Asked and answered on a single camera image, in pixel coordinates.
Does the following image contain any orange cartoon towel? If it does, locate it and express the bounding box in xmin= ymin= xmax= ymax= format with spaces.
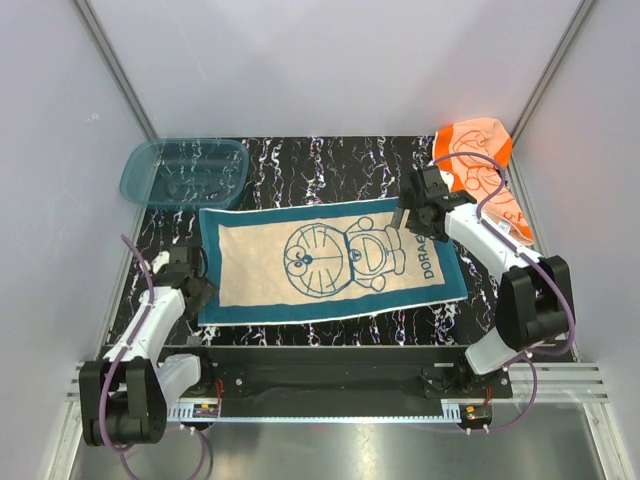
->
xmin=432 ymin=117 xmax=534 ymax=247

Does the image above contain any teal beige cartoon towel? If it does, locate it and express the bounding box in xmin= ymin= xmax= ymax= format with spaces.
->
xmin=198 ymin=198 xmax=468 ymax=327

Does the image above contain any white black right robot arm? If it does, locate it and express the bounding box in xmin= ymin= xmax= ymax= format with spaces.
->
xmin=391 ymin=166 xmax=576 ymax=397

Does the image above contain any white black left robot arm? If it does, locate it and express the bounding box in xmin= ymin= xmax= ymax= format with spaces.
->
xmin=78 ymin=246 xmax=217 ymax=450

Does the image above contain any left controller board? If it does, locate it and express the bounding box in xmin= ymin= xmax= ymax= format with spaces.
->
xmin=192 ymin=403 xmax=220 ymax=418

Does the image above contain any controller board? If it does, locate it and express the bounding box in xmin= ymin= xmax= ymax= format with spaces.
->
xmin=461 ymin=404 xmax=493 ymax=429
xmin=192 ymin=403 xmax=220 ymax=418

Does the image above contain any teal transparent plastic basin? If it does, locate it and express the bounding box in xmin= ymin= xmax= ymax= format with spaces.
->
xmin=119 ymin=138 xmax=249 ymax=211

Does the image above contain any right controller board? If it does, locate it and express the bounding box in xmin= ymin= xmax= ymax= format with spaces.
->
xmin=461 ymin=404 xmax=493 ymax=429

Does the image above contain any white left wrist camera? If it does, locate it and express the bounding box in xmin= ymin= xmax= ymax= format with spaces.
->
xmin=149 ymin=251 xmax=171 ymax=274

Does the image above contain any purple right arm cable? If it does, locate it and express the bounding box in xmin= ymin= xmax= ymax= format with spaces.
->
xmin=432 ymin=152 xmax=576 ymax=431

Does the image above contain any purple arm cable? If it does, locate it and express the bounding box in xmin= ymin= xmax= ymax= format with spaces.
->
xmin=97 ymin=234 xmax=214 ymax=479
xmin=432 ymin=152 xmax=576 ymax=431

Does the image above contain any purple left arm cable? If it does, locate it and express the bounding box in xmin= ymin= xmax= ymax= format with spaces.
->
xmin=97 ymin=234 xmax=214 ymax=479

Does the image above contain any right rear aluminium post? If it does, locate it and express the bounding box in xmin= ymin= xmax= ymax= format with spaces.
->
xmin=509 ymin=0 xmax=599 ymax=139

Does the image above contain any aluminium post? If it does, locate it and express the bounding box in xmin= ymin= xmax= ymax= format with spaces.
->
xmin=71 ymin=0 xmax=158 ymax=140
xmin=509 ymin=0 xmax=599 ymax=139

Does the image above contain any left slotted cable duct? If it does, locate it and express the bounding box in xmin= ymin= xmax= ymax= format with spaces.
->
xmin=167 ymin=399 xmax=221 ymax=423

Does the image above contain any slotted cable duct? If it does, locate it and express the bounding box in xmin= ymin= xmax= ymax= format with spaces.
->
xmin=441 ymin=399 xmax=462 ymax=423
xmin=167 ymin=399 xmax=221 ymax=423

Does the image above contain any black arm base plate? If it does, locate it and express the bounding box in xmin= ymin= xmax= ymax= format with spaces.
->
xmin=161 ymin=345 xmax=513 ymax=401

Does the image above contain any right slotted cable duct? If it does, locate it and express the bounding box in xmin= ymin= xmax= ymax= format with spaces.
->
xmin=441 ymin=399 xmax=462 ymax=423

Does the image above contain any aluminium front frame rail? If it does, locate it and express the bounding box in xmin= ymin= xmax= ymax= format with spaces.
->
xmin=64 ymin=362 xmax=611 ymax=404

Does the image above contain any left rear aluminium post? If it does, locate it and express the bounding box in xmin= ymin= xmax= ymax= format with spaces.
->
xmin=71 ymin=0 xmax=158 ymax=140

